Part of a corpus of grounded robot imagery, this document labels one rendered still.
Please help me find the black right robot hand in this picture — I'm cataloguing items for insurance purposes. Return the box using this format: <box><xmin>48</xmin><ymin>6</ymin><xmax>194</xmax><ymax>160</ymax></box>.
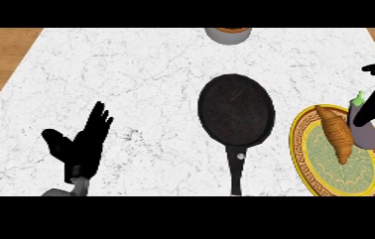
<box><xmin>352</xmin><ymin>62</ymin><xmax>375</xmax><ymax>128</ymax></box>

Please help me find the yellow rimmed patterned plate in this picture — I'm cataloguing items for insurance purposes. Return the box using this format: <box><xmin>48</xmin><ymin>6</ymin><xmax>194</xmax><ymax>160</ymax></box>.
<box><xmin>288</xmin><ymin>103</ymin><xmax>375</xmax><ymax>197</ymax></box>

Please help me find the grey bowl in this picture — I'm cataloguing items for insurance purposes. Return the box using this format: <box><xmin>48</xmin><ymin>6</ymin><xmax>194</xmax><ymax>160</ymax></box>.
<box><xmin>204</xmin><ymin>27</ymin><xmax>255</xmax><ymax>46</ymax></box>

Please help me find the purple eggplant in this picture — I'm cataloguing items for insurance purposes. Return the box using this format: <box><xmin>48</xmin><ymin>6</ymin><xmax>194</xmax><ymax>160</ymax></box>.
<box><xmin>346</xmin><ymin>90</ymin><xmax>375</xmax><ymax>151</ymax></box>

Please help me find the black frying pan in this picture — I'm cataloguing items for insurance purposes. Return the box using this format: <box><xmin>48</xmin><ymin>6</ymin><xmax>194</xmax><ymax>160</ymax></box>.
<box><xmin>197</xmin><ymin>73</ymin><xmax>278</xmax><ymax>196</ymax></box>

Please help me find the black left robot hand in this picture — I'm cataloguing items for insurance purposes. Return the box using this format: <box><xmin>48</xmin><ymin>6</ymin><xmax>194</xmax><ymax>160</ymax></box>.
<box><xmin>42</xmin><ymin>100</ymin><xmax>116</xmax><ymax>184</ymax></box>

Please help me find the brown croissant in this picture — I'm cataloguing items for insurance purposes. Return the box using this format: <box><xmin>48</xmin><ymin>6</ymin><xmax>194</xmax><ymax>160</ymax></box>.
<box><xmin>314</xmin><ymin>104</ymin><xmax>355</xmax><ymax>166</ymax></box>

